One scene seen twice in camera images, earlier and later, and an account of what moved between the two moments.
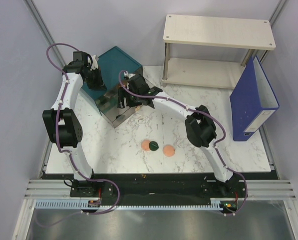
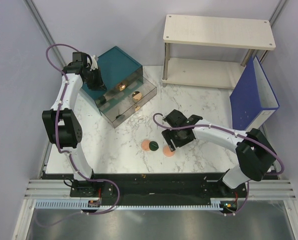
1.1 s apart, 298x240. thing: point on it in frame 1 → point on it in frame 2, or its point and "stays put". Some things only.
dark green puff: [120, 117] stays put
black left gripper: [100, 85] stays put
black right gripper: [122, 94] → [167, 135]
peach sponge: [145, 145] stays put
